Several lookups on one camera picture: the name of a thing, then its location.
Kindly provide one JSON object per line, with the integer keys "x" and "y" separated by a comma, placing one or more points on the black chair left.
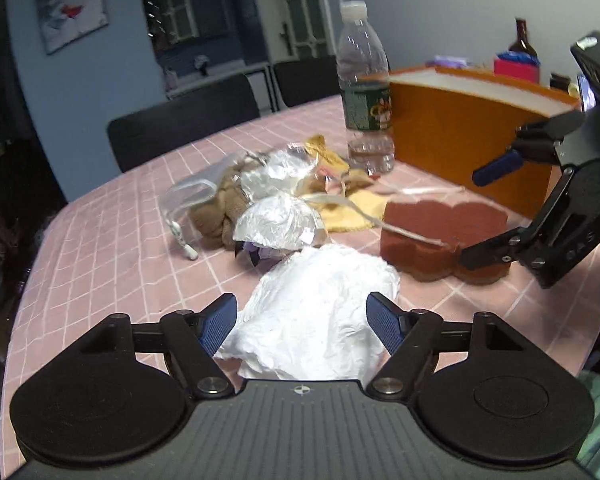
{"x": 139, "y": 137}

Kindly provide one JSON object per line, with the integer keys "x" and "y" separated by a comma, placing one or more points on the black chair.
{"x": 308, "y": 80}
{"x": 139, "y": 137}

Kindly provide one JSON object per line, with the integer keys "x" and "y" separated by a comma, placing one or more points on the clear plastic water bottle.
{"x": 363, "y": 76}

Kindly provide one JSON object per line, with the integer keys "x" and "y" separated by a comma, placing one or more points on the clear drawstring plastic bag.
{"x": 191, "y": 191}

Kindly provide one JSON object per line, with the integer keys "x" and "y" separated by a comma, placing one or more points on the white glass-pane door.
{"x": 297, "y": 29}

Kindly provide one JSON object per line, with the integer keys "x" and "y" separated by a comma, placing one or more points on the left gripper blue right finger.
{"x": 384, "y": 318}

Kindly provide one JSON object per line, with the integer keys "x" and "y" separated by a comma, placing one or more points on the yellow cleaning cloth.
{"x": 340, "y": 193}

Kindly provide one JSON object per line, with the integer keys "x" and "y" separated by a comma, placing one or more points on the orange storage box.
{"x": 451, "y": 121}

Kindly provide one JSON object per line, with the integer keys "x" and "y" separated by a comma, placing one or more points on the purple wrapped item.
{"x": 256, "y": 253}

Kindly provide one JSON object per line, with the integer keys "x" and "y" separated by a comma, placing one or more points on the pink box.
{"x": 517, "y": 65}

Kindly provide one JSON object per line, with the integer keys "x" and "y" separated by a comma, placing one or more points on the silver foil pouch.
{"x": 282, "y": 222}

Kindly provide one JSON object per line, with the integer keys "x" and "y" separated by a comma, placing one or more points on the black chair right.
{"x": 308, "y": 80}

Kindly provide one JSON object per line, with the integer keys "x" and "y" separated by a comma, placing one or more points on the brown plush scrunchie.
{"x": 216, "y": 219}

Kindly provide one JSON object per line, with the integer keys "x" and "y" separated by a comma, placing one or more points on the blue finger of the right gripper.
{"x": 502, "y": 248}
{"x": 496, "y": 169}

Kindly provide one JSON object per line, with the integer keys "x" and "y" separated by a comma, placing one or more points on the red-brown shaped sponge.
{"x": 456, "y": 226}

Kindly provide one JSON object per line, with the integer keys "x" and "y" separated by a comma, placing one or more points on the brown glass bottle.
{"x": 522, "y": 43}

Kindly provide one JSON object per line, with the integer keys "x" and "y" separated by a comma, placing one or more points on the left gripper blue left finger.
{"x": 216, "y": 322}

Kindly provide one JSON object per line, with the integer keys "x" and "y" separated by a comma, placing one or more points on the framed wall picture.
{"x": 62, "y": 22}

